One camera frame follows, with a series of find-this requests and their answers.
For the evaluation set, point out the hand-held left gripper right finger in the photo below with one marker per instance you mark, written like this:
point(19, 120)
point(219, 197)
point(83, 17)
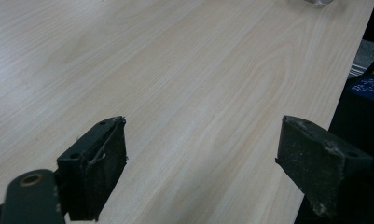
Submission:
point(318, 161)

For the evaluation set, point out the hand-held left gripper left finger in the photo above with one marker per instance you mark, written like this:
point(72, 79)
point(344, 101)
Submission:
point(91, 174)

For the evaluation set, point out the black box with blue label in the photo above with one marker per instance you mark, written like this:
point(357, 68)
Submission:
point(358, 124)

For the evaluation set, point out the clear glass object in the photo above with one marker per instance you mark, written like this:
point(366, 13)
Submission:
point(319, 1)

